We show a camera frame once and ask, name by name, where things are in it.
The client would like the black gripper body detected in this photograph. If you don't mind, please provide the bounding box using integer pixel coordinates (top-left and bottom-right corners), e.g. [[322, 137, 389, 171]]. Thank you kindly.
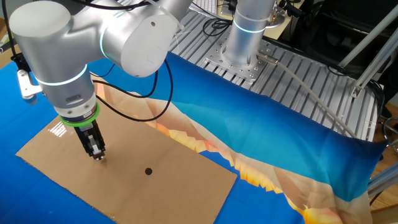
[[73, 119, 103, 145]]

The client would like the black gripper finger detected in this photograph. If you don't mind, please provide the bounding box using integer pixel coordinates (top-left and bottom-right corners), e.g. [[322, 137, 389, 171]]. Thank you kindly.
[[85, 134, 106, 161]]

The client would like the brown cardboard sheet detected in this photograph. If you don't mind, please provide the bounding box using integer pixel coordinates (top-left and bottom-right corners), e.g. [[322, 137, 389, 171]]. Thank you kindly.
[[15, 71, 239, 224]]

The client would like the brown cardboard box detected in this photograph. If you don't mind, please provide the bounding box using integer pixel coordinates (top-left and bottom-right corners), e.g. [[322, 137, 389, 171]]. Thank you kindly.
[[0, 17, 21, 69]]

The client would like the blue mountain print cloth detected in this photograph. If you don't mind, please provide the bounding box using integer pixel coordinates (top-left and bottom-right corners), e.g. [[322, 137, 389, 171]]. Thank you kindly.
[[0, 51, 389, 224]]

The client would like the white keyboard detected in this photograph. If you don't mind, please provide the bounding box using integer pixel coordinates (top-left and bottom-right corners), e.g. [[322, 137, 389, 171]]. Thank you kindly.
[[189, 0, 218, 15]]

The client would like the beige desk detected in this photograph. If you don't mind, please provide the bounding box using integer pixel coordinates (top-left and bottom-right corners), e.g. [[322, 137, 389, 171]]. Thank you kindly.
[[217, 0, 307, 41]]

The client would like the black office chair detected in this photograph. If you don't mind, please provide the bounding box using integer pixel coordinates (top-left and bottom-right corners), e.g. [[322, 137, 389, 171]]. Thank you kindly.
[[289, 0, 398, 72]]

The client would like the green flange ring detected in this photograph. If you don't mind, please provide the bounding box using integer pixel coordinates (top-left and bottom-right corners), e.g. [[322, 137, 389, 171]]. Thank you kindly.
[[58, 102, 101, 128]]

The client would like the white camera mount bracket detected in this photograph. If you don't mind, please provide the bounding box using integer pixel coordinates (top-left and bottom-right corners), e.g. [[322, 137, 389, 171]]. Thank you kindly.
[[17, 68, 43, 106]]

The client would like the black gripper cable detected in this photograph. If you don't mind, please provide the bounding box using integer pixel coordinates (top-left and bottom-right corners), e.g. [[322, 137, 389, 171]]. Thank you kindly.
[[1, 0, 174, 123]]

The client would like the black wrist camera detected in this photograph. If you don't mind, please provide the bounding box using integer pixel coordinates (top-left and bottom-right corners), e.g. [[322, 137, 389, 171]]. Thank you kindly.
[[11, 52, 32, 72]]

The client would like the black coiled cable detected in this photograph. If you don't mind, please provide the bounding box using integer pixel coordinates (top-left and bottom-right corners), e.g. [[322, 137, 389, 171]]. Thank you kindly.
[[201, 0, 237, 38]]

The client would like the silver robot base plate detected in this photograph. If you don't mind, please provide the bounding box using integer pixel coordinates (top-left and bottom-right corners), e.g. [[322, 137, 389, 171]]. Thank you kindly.
[[205, 37, 276, 82]]

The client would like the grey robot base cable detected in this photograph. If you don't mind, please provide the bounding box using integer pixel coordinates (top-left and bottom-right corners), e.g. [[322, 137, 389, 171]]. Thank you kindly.
[[256, 51, 358, 139]]

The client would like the aluminium frame strut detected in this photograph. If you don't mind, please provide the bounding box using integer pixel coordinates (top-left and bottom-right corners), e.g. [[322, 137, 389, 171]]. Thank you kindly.
[[337, 4, 398, 68], [367, 169, 398, 198], [350, 34, 398, 99]]

